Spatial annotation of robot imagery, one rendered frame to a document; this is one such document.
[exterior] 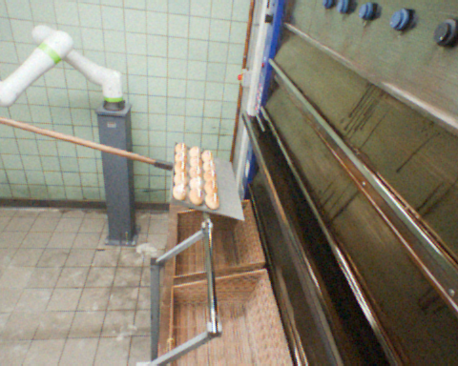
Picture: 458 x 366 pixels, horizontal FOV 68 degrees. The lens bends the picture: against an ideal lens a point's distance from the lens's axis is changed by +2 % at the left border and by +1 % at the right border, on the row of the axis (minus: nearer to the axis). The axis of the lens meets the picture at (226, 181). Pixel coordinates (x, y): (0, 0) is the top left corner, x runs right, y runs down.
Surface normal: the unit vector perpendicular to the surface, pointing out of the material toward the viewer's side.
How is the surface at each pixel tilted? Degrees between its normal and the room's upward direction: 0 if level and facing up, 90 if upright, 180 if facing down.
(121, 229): 90
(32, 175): 90
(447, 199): 70
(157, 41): 90
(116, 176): 90
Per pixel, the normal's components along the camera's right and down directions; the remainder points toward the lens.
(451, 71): -0.99, -0.04
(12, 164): 0.10, 0.54
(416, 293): -0.89, -0.33
